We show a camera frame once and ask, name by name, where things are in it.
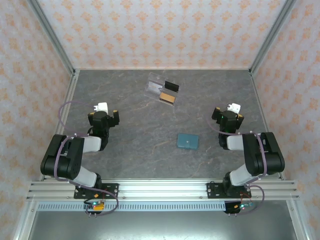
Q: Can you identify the teal card holder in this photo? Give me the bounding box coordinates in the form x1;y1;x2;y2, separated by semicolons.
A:
176;132;200;151

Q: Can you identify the clear acrylic card organizer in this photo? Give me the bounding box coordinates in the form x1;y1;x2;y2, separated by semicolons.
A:
144;72;181;107

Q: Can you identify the gold card stack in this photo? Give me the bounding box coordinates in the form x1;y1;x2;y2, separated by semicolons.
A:
159;91;176;104

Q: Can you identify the left controller board with LEDs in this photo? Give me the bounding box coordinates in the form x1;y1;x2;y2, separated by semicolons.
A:
83;199;106;211

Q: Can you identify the controller board with leds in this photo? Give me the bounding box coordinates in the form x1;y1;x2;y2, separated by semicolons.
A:
83;199;106;211
233;201;256;211

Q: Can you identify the right controller board with LEDs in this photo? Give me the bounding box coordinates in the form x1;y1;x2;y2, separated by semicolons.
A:
233;201;256;211

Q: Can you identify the grey metal shelf plate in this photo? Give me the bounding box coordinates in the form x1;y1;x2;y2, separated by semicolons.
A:
26;211;299;240

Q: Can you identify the aluminium side rail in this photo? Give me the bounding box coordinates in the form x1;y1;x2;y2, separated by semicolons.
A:
249;71;285;181
39;69;81;181

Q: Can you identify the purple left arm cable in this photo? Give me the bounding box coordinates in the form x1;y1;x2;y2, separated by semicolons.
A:
53;100;120;217

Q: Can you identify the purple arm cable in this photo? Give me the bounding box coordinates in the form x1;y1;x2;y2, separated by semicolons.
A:
206;117;266;216
53;100;120;217

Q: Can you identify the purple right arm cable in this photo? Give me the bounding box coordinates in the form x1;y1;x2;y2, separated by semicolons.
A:
206;117;266;216

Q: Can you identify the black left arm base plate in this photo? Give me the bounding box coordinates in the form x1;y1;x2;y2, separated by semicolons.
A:
73;182;120;200

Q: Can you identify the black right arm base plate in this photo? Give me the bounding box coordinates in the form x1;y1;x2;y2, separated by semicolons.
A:
206;181;251;200

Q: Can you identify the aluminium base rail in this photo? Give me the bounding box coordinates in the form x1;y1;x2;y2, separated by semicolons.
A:
25;178;301;201

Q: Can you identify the aluminium frame post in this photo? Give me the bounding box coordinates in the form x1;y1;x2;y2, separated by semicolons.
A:
26;0;77;76
249;0;299;76

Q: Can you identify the slotted grey cable tray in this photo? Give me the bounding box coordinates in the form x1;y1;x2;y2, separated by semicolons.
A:
36;201;227;213

